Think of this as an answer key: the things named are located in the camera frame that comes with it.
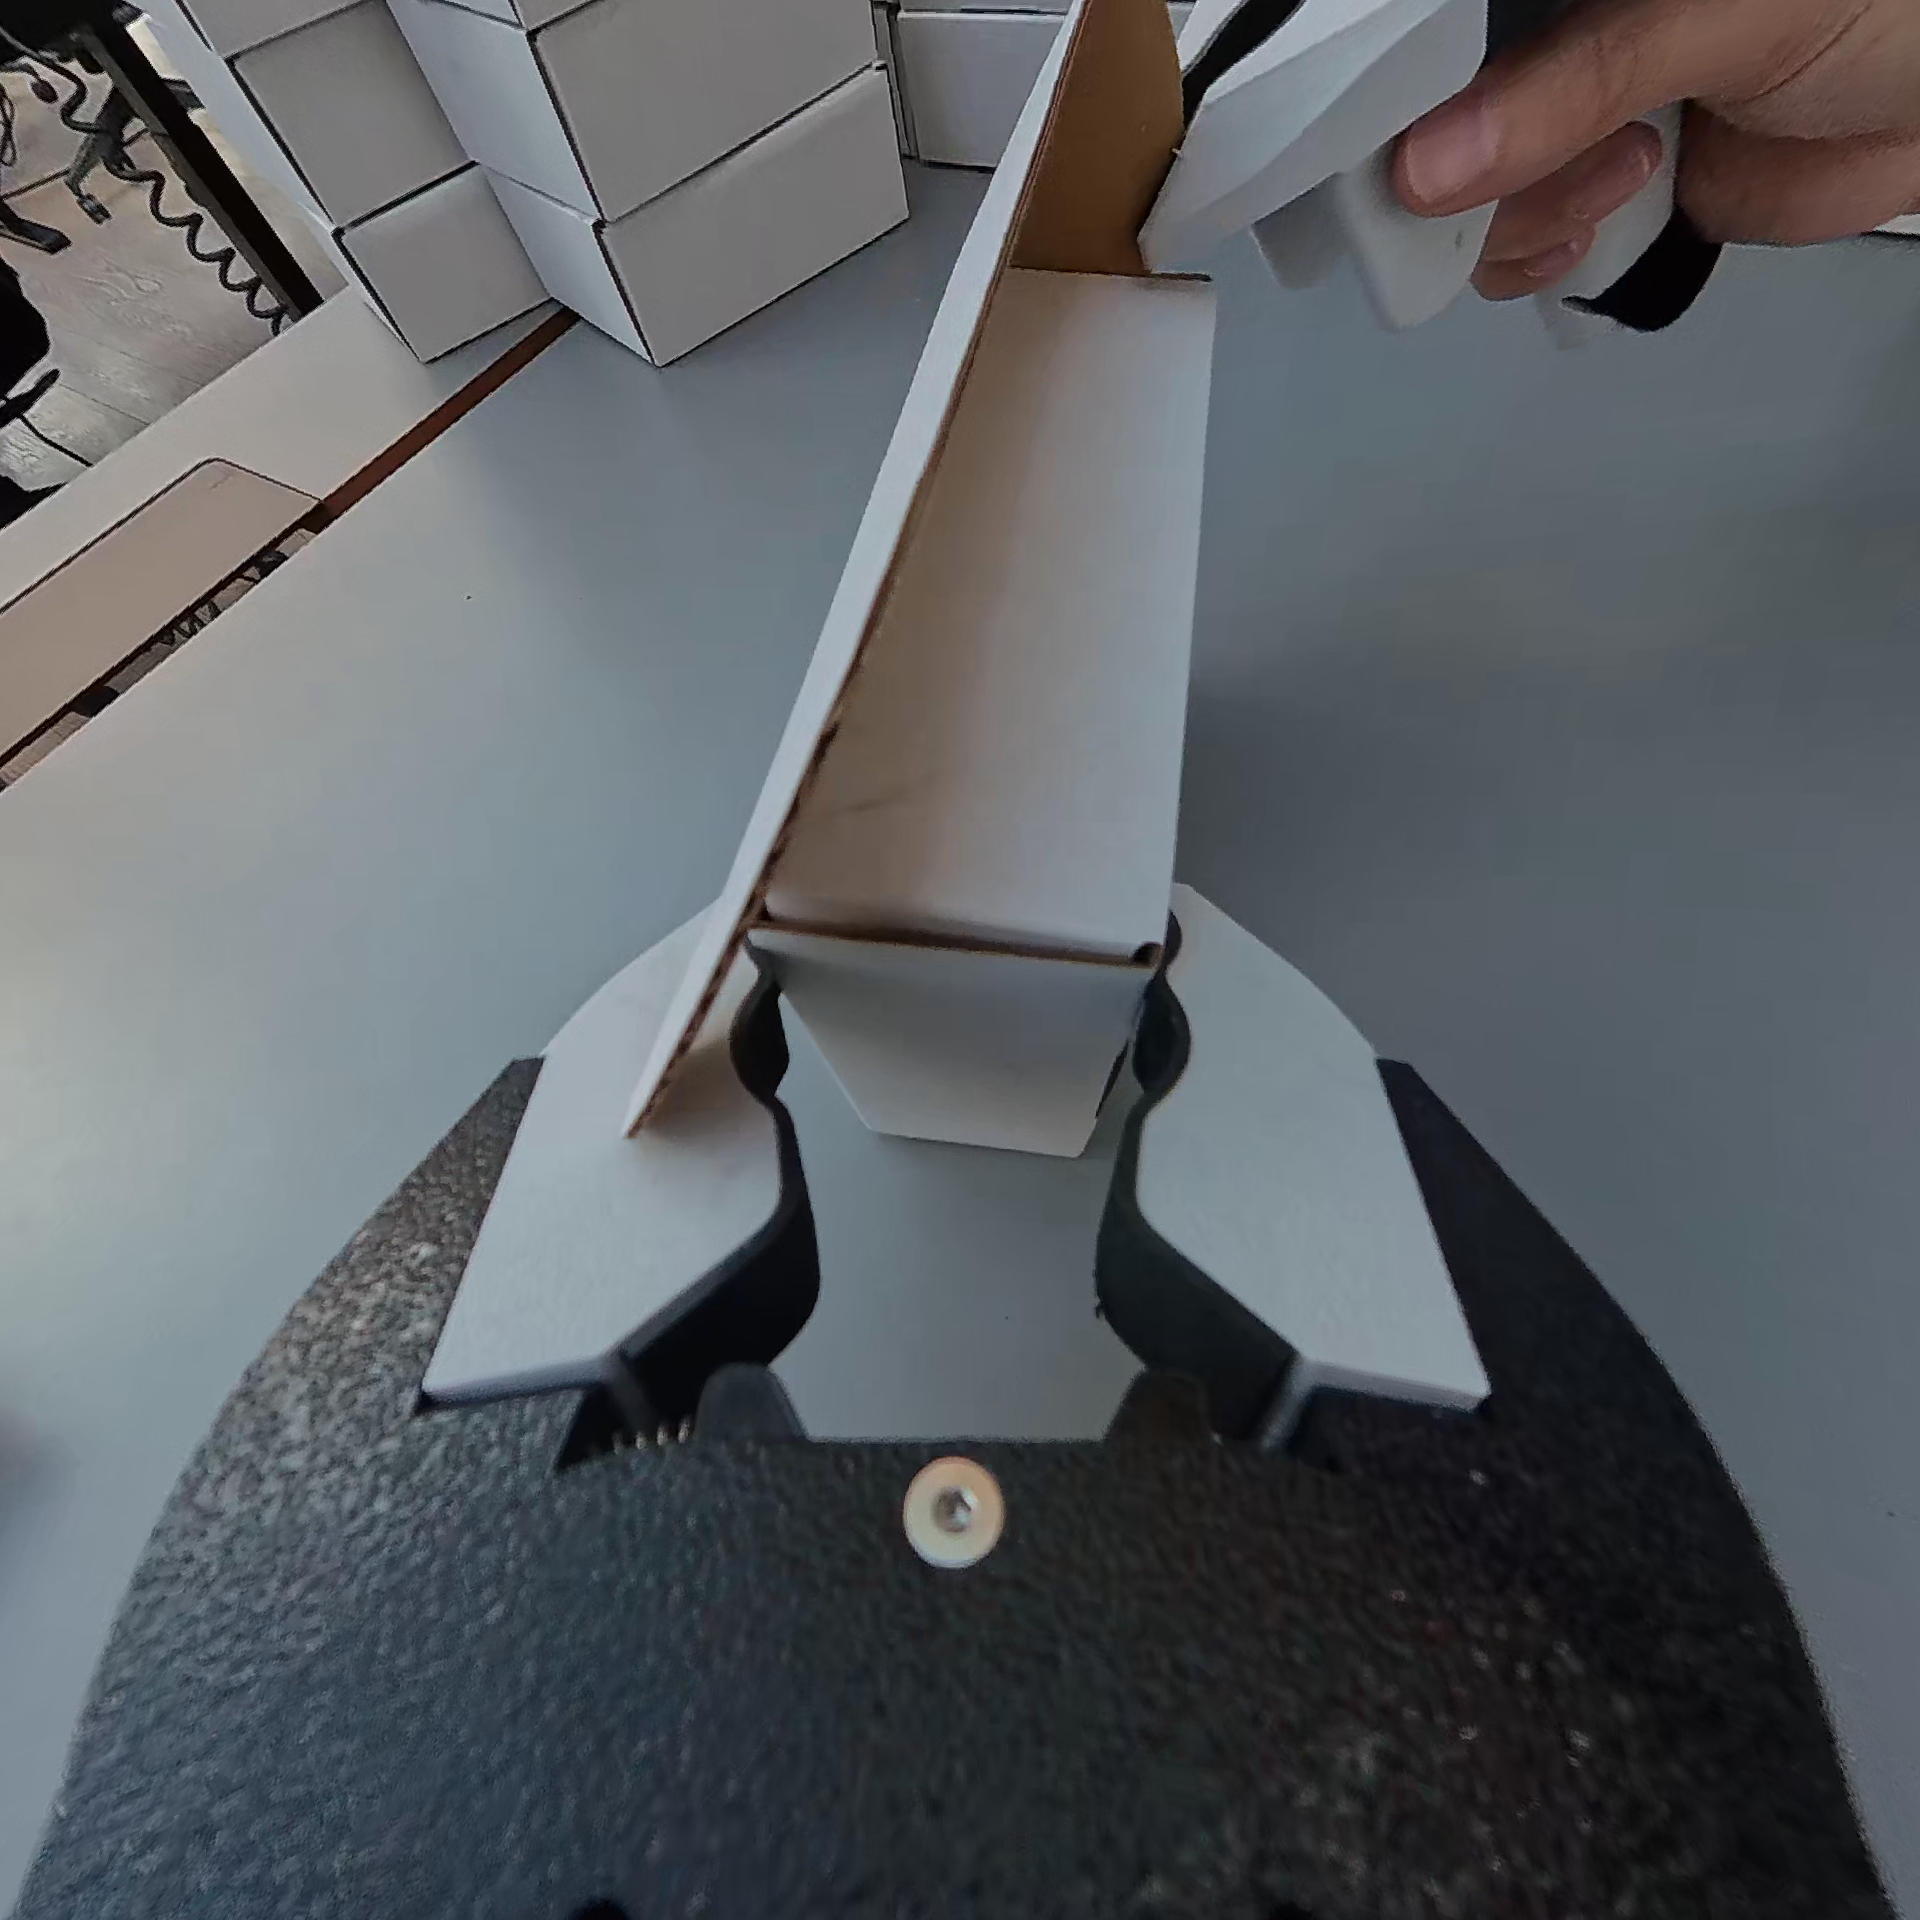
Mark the person's right hand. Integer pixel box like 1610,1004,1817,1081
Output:
1387,0,1920,307

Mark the black coiled cable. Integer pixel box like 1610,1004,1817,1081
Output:
125,85,298,335

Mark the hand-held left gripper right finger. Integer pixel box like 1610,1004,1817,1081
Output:
1091,887,1495,1451

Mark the black office chair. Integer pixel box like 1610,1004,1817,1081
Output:
0,245,81,502

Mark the black metal table frame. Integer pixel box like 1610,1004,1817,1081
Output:
0,0,330,320

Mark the white cardboard box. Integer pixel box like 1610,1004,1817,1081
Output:
623,0,1220,1161

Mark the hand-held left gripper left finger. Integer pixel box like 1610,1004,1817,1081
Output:
423,924,833,1405

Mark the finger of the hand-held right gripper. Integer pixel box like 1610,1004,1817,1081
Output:
1135,0,1493,284

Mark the grey desk cable flap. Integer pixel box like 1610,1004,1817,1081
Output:
0,457,325,772

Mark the stack of white cardboard boxes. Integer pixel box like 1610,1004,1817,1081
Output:
144,0,1087,368

